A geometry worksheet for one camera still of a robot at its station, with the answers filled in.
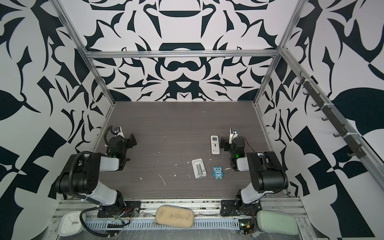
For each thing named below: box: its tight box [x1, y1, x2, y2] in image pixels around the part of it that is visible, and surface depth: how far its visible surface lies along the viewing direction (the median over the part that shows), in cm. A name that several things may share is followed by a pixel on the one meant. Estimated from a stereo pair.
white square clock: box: [58, 211, 86, 237], surface depth 69 cm
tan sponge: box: [155, 205, 195, 229], surface depth 70 cm
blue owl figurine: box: [213, 166, 224, 180], surface depth 86 cm
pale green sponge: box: [256, 210, 299, 235], surface depth 70 cm
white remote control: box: [210, 135, 221, 155], surface depth 96 cm
